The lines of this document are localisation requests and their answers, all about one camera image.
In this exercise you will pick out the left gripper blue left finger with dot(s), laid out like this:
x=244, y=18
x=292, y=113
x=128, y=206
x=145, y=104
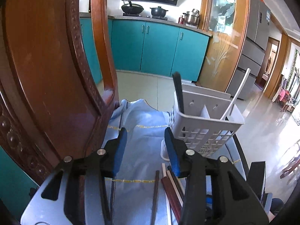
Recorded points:
x=111, y=155

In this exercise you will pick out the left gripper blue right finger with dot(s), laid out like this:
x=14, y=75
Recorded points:
x=184, y=161

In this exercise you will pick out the cream chopstick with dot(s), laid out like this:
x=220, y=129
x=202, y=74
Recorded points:
x=166, y=173

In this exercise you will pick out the dark brown chopstick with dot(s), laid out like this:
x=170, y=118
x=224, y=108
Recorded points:
x=155, y=198

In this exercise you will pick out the red-brown chopstick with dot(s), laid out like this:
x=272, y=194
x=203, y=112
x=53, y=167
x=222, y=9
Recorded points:
x=172, y=197

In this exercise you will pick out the black chopstick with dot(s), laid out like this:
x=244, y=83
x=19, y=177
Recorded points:
x=178, y=89

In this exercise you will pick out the white chopstick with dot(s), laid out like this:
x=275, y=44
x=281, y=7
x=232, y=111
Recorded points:
x=236, y=93

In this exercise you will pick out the dark red chopstick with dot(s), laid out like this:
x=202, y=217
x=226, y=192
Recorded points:
x=177, y=183

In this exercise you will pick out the teal lower kitchen cabinets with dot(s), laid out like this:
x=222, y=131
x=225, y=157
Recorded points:
x=156, y=48

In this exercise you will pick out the white plastic utensil basket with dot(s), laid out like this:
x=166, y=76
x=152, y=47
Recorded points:
x=209, y=120

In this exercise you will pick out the blue checked tablecloth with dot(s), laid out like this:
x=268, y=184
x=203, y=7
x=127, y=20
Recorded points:
x=131, y=191

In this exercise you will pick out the carved brown wooden chair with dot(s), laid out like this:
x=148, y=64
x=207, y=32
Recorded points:
x=50, y=105

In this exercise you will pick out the silver refrigerator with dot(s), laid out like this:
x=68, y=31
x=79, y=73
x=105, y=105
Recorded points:
x=254, y=49

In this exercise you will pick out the steel stock pot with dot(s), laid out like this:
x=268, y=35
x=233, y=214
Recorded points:
x=192, y=17

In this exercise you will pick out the black wok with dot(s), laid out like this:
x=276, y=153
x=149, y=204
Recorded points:
x=132, y=8

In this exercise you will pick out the black cooking pot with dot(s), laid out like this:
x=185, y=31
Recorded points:
x=158, y=12

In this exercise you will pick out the white appliance on counter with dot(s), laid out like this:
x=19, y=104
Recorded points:
x=84, y=6

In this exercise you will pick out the wooden framed glass door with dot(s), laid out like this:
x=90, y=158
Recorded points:
x=226, y=21

